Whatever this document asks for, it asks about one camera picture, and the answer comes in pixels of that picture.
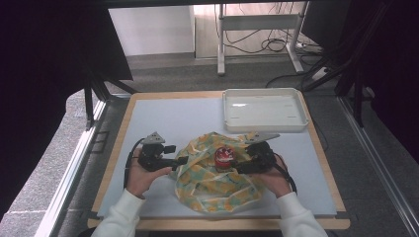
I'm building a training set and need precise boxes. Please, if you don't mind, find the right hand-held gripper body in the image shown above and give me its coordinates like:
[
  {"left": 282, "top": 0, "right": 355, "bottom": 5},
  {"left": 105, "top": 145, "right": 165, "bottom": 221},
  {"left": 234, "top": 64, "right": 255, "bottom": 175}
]
[{"left": 245, "top": 132, "right": 281, "bottom": 175}]

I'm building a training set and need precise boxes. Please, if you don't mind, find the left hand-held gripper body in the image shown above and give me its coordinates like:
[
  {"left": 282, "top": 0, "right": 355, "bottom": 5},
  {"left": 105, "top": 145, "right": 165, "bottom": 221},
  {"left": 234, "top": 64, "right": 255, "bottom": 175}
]
[{"left": 137, "top": 131, "right": 167, "bottom": 173}]

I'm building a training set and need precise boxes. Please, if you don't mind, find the red patterned can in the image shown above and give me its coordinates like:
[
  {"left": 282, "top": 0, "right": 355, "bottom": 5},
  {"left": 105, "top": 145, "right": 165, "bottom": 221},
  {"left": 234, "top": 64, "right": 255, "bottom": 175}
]
[{"left": 214, "top": 146, "right": 236, "bottom": 173}]

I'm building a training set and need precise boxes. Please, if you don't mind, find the yellow patterned drawstring cloth bag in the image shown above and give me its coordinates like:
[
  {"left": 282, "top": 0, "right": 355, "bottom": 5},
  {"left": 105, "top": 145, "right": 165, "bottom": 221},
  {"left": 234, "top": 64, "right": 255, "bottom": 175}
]
[{"left": 168, "top": 131, "right": 266, "bottom": 213}]

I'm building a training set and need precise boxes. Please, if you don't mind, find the person's left hand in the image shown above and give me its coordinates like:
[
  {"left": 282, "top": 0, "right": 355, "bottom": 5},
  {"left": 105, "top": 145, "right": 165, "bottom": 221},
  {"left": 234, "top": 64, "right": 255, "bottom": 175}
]
[{"left": 126, "top": 147, "right": 174, "bottom": 199}]

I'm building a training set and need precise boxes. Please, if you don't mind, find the person's right hand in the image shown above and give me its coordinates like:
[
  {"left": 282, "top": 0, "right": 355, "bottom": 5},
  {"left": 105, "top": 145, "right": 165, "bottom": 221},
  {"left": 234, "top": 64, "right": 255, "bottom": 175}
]
[{"left": 253, "top": 154, "right": 293, "bottom": 198}]

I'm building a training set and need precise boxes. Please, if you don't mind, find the pale grey table mat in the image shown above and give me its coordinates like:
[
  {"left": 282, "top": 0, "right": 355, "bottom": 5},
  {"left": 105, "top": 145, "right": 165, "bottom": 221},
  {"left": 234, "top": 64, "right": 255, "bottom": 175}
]
[{"left": 97, "top": 97, "right": 338, "bottom": 219}]

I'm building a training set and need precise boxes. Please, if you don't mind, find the white plastic tray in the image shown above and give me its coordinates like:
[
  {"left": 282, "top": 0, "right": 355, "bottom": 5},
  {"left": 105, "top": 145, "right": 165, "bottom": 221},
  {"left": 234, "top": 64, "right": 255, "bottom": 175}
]
[{"left": 221, "top": 87, "right": 310, "bottom": 133}]

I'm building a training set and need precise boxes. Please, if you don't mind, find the wooden table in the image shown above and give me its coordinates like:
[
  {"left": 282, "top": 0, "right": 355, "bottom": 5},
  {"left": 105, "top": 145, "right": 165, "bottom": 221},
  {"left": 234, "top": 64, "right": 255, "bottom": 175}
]
[{"left": 87, "top": 91, "right": 351, "bottom": 231}]

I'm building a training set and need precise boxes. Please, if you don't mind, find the black metal stand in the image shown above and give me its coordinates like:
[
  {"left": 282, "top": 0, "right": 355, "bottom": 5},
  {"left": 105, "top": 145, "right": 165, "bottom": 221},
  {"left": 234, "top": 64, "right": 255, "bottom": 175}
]
[
  {"left": 83, "top": 70, "right": 139, "bottom": 131},
  {"left": 300, "top": 33, "right": 367, "bottom": 129}
]

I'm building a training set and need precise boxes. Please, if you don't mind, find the white power strip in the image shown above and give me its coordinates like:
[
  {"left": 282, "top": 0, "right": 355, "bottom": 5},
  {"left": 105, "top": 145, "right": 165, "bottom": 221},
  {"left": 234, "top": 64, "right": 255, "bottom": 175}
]
[{"left": 310, "top": 66, "right": 330, "bottom": 82}]

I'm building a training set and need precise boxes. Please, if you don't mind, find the white board panel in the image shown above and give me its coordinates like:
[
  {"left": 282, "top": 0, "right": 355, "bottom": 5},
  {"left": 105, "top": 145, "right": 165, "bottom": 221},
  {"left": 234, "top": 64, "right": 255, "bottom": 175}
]
[{"left": 108, "top": 5, "right": 196, "bottom": 57}]

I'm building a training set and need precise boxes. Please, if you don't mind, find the dark curtain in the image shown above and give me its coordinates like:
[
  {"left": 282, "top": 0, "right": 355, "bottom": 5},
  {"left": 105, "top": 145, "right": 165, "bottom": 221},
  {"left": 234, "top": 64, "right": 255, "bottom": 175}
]
[
  {"left": 0, "top": 0, "right": 134, "bottom": 221},
  {"left": 349, "top": 0, "right": 419, "bottom": 166}
]

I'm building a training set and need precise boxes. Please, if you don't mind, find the dark monitor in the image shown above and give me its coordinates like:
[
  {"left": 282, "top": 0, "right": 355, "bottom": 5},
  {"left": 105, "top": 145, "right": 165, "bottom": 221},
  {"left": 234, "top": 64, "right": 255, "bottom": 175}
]
[{"left": 300, "top": 0, "right": 352, "bottom": 50}]

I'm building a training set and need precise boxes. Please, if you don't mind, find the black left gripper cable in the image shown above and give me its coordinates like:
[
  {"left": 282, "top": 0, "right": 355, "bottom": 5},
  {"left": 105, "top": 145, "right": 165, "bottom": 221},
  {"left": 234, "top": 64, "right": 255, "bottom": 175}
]
[{"left": 123, "top": 137, "right": 146, "bottom": 190}]

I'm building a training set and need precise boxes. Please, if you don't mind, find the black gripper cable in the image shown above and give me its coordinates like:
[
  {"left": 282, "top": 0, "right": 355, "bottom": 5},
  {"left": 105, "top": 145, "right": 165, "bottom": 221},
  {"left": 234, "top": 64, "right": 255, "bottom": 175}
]
[
  {"left": 123, "top": 137, "right": 146, "bottom": 190},
  {"left": 271, "top": 151, "right": 298, "bottom": 196}
]

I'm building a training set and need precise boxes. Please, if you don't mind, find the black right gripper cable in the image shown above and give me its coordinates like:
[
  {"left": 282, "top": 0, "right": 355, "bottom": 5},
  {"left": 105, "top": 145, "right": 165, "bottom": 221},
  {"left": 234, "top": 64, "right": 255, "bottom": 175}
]
[{"left": 271, "top": 151, "right": 298, "bottom": 196}]

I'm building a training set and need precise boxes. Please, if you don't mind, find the aluminium rail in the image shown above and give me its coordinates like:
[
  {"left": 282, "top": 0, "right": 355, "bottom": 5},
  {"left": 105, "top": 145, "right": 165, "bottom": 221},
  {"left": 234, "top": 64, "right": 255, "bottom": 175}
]
[
  {"left": 34, "top": 93, "right": 132, "bottom": 237},
  {"left": 337, "top": 95, "right": 419, "bottom": 237}
]

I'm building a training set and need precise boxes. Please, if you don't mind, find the black floor cable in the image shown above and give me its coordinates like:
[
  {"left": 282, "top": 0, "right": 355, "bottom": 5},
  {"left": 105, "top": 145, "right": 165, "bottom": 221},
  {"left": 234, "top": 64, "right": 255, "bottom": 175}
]
[{"left": 265, "top": 72, "right": 310, "bottom": 89}]

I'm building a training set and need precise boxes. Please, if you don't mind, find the tangle of black floor cables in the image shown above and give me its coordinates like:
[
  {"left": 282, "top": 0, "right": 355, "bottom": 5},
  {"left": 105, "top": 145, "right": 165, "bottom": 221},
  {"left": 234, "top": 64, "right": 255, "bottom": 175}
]
[{"left": 223, "top": 3, "right": 324, "bottom": 67}]

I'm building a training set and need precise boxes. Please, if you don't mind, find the white metal desk frame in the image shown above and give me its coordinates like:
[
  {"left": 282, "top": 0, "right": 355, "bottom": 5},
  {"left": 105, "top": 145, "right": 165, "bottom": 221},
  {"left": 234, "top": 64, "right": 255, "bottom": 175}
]
[{"left": 215, "top": 2, "right": 305, "bottom": 77}]

